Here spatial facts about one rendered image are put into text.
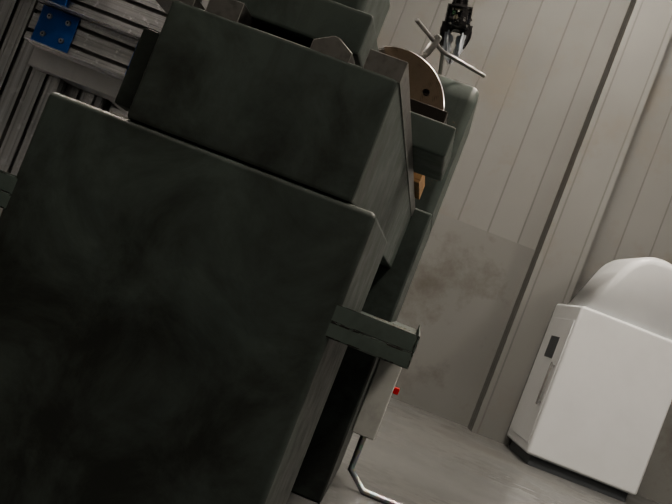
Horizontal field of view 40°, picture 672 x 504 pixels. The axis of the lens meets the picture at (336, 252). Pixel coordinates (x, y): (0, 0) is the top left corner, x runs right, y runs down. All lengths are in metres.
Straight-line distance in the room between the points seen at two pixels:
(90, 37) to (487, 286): 4.63
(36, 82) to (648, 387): 4.34
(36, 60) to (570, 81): 4.91
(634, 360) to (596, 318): 0.34
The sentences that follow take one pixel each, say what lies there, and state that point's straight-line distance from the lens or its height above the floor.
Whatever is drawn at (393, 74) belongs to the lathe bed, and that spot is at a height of 0.84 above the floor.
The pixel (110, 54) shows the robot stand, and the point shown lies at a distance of 2.24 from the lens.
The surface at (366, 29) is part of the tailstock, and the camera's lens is 1.22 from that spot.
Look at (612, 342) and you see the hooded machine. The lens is 5.82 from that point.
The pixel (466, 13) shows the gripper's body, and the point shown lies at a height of 1.42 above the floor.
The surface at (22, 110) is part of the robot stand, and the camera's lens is 2.42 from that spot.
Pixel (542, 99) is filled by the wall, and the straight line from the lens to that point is 6.71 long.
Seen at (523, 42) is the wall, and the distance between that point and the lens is 6.77.
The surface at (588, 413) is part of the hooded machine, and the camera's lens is 5.82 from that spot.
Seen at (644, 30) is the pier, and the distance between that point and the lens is 6.80.
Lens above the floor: 0.58
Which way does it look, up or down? 2 degrees up
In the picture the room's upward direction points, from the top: 21 degrees clockwise
